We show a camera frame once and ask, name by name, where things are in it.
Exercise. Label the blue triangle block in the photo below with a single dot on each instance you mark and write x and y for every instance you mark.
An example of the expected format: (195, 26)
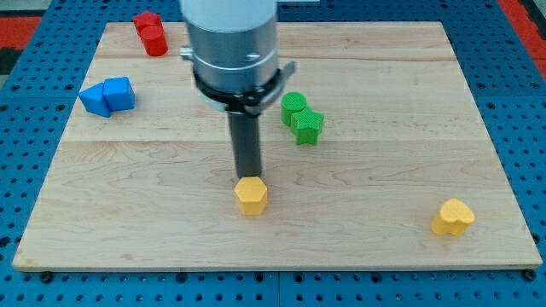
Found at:
(94, 101)

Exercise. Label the yellow heart block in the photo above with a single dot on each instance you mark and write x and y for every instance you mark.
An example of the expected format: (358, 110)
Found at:
(453, 218)

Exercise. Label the red pentagon block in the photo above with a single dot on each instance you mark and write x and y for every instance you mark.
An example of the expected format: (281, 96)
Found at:
(146, 19)

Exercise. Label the blue cube block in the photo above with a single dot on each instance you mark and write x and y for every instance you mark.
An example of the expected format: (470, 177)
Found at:
(119, 94)

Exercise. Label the green cylinder block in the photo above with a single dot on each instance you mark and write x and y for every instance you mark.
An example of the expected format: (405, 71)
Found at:
(292, 102)

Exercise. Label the yellow hexagon block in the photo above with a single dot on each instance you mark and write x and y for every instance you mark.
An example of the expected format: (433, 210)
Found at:
(251, 196)

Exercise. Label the wooden board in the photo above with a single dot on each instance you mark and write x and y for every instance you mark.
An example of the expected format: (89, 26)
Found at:
(152, 189)

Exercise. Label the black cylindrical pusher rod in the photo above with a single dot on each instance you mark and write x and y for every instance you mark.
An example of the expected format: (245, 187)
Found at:
(244, 133)

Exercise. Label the green star block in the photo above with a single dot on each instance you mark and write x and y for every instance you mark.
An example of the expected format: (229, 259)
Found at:
(307, 126)

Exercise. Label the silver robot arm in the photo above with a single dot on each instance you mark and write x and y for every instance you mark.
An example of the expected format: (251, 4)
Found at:
(234, 52)

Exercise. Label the red cylinder block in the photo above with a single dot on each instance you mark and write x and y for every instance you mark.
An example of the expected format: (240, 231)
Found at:
(154, 40)

